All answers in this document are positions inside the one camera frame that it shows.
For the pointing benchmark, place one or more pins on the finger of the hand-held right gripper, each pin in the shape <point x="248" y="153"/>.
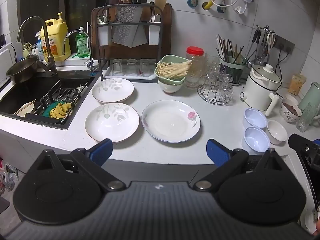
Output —
<point x="303" y="148"/>

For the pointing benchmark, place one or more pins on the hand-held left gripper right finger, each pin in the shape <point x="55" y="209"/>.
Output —
<point x="216" y="153"/>

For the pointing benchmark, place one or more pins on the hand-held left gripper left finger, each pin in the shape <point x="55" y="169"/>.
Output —
<point x="101" y="152"/>

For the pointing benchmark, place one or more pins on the white leaf pattern plate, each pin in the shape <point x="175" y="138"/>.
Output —
<point x="110" y="127"/>
<point x="113" y="93"/>

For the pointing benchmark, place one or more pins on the pale blue plastic bowl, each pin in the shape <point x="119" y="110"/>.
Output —
<point x="255" y="118"/>
<point x="257" y="140"/>

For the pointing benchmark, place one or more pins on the white pink flower plate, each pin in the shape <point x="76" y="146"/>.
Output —
<point x="170" y="123"/>

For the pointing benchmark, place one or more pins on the textured glass tumbler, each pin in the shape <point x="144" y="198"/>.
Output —
<point x="306" y="118"/>

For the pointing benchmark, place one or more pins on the small white ceramic bowl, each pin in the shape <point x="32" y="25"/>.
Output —
<point x="277" y="132"/>

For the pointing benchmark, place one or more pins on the black cooktop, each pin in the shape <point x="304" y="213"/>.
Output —
<point x="310" y="180"/>

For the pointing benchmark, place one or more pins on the floral patterned ceramic bowl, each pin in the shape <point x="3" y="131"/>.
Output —
<point x="290" y="111"/>

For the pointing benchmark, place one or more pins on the green pitcher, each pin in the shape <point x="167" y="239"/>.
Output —
<point x="311" y="95"/>

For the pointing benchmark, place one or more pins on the yellow cloth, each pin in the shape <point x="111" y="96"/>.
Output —
<point x="60" y="110"/>

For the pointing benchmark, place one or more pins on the clear textured glass cup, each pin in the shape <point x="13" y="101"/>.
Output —
<point x="226" y="91"/>

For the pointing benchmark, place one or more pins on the steel wool scrubber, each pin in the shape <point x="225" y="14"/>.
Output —
<point x="71" y="95"/>

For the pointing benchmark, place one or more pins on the green cloth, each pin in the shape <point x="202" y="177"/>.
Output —
<point x="47" y="111"/>

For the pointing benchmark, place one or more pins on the white electric pot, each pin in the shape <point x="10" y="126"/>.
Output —
<point x="260" y="92"/>

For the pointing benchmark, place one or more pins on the black sink drain rack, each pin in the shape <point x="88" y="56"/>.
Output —
<point x="56" y="91"/>

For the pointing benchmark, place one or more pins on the white bowl with red foot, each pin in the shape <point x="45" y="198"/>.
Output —
<point x="172" y="88"/>

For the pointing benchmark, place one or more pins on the white drying tray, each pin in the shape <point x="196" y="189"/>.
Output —
<point x="130" y="77"/>

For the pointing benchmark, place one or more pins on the green chopstick holder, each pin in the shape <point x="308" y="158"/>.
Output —
<point x="233" y="71"/>

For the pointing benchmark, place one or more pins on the clear drinking glass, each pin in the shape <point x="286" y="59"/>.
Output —
<point x="117" y="67"/>
<point x="144" y="67"/>
<point x="131" y="67"/>

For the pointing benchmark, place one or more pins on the white bowl in sink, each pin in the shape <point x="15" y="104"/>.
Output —
<point x="25" y="110"/>

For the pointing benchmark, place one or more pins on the glass jar with red lid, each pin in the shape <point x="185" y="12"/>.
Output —
<point x="194" y="65"/>

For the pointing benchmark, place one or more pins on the black sink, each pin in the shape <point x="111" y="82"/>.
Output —
<point x="25" y="92"/>

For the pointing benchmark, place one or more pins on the plastic bags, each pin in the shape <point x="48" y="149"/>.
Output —
<point x="7" y="177"/>

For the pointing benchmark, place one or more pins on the green strainer basket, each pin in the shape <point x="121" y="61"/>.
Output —
<point x="172" y="60"/>

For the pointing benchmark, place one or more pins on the chrome faucet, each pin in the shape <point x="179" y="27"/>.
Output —
<point x="88" y="47"/>

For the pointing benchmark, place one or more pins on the bundle of chopsticks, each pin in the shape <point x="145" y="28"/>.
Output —
<point x="231" y="48"/>

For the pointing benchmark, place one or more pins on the green dish soap bottle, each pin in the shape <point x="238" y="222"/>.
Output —
<point x="82" y="45"/>

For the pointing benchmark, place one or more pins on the kitchen scissors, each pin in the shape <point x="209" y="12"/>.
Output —
<point x="271" y="41"/>

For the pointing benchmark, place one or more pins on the metal pot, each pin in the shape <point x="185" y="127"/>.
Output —
<point x="22" y="68"/>

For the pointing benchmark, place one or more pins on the bronze kitchen faucet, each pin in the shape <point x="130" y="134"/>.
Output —
<point x="48" y="50"/>

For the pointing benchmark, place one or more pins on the plain steel cleaver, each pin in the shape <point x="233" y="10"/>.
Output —
<point x="139" y="38"/>

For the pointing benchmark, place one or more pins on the yellow detergent bottle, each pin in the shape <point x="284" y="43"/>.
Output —
<point x="56" y="41"/>

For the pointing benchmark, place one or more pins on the small blue white bottle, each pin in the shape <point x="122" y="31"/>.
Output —
<point x="38" y="47"/>

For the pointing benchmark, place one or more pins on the patterned steel cleaver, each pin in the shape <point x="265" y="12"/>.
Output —
<point x="123" y="30"/>

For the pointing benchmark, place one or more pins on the black knife rack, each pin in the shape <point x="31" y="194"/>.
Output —
<point x="130" y="23"/>

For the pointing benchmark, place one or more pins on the brown cutting board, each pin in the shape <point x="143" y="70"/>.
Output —
<point x="167" y="30"/>

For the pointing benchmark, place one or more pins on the wooden spatula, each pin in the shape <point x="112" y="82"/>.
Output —
<point x="160" y="1"/>

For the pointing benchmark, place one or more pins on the dark wall socket panel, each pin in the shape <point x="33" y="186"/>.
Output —
<point x="285" y="43"/>

